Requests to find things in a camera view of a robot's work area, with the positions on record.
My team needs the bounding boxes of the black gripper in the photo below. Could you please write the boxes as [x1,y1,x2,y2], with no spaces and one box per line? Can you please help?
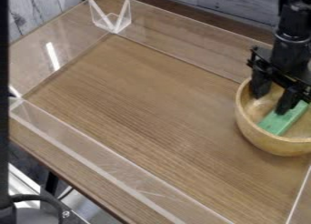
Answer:
[247,33,311,115]

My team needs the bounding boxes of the green rectangular block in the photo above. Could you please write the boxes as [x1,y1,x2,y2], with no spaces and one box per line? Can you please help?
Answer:
[258,101,309,136]

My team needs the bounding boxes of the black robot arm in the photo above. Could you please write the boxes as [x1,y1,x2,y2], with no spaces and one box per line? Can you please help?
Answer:
[247,0,311,115]

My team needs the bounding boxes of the light wooden bowl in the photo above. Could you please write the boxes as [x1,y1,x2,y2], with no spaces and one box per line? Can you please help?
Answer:
[235,78,311,157]

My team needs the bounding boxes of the black table leg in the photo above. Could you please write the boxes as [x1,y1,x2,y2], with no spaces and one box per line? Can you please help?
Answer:
[46,172,60,196]

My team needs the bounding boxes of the black vertical pole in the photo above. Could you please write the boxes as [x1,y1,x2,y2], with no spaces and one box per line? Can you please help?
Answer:
[0,0,16,224]

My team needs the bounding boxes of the clear acrylic tray wall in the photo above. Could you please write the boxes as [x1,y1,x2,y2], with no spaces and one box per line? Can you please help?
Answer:
[10,0,311,224]

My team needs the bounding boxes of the black cable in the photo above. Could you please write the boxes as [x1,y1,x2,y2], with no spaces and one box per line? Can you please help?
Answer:
[10,194,71,224]

